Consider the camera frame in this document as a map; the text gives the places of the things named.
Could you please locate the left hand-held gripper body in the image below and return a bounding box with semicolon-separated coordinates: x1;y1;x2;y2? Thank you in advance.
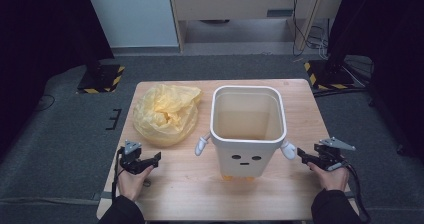
118;139;145;174

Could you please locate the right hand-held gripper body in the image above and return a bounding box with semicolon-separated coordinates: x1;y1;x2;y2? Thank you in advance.
313;136;357;172

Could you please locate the yellow plastic bag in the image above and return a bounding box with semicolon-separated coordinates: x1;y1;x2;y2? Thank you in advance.
132;83;203;148

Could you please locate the person's left hand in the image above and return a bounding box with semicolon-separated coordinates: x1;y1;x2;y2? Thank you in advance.
116;163;155;203

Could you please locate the person's right hand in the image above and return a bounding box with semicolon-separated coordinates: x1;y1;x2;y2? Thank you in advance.
306;161;350;193

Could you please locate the white trash bin with face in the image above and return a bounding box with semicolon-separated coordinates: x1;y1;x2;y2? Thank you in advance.
194;85;297;182

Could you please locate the hazard striped stand base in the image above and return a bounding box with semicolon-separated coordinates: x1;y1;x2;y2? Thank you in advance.
303;59;355;91
76;63;126;95

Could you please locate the black curtain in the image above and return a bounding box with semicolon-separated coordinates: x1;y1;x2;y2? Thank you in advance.
327;0;424;160
0;0;115;153

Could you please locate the white cabinet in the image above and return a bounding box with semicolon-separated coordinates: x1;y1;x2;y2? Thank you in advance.
83;0;180;49

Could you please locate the round black base under desk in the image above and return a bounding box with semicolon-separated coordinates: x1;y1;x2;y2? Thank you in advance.
199;19;232;26

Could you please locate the beige office desk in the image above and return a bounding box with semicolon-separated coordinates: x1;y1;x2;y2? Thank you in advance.
167;0;348;53

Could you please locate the left hand-held gripper cable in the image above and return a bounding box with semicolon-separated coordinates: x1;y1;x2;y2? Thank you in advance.
110;147;124;203

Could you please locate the hand-held gripper cable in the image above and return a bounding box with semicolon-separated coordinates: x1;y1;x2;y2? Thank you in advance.
345;162;372;223
110;147;124;203

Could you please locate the right hand-held gripper cable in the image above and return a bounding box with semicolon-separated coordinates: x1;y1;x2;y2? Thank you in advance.
345;162;372;223

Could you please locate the thin black floor cable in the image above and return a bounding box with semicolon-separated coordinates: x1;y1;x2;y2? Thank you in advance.
34;94;56;112

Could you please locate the white cable bundle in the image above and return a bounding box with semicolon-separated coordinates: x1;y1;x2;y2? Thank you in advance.
305;18;331;61

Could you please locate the black power cable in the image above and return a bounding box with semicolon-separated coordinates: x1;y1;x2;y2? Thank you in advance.
291;0;309;57

